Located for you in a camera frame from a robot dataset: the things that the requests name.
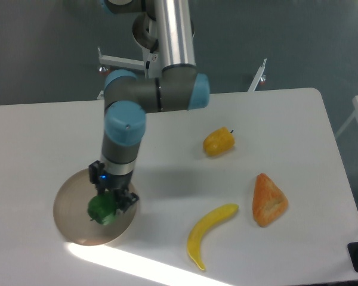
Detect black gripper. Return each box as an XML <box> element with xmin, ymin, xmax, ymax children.
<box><xmin>88</xmin><ymin>160</ymin><xmax>139</xmax><ymax>214</ymax></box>

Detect green toy bell pepper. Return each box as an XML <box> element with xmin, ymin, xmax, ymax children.
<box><xmin>87</xmin><ymin>192</ymin><xmax>118</xmax><ymax>226</ymax></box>

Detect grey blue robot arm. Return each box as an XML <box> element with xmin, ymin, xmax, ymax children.
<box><xmin>88</xmin><ymin>1</ymin><xmax>210</xmax><ymax>219</ymax></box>

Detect beige round plate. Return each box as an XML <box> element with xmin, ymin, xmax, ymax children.
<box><xmin>53</xmin><ymin>169</ymin><xmax>138</xmax><ymax>246</ymax></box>

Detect yellow toy bell pepper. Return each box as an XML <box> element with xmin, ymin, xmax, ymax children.
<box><xmin>203</xmin><ymin>126</ymin><xmax>235</xmax><ymax>157</ymax></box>

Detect yellow toy banana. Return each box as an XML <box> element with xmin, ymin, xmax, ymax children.
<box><xmin>186</xmin><ymin>203</ymin><xmax>239</xmax><ymax>271</ymax></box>

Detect orange toy bread wedge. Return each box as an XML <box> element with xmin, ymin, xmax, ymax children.
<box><xmin>252</xmin><ymin>173</ymin><xmax>289</xmax><ymax>228</ymax></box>

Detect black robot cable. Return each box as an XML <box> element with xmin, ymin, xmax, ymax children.
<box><xmin>144</xmin><ymin>41</ymin><xmax>159</xmax><ymax>79</ymax></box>

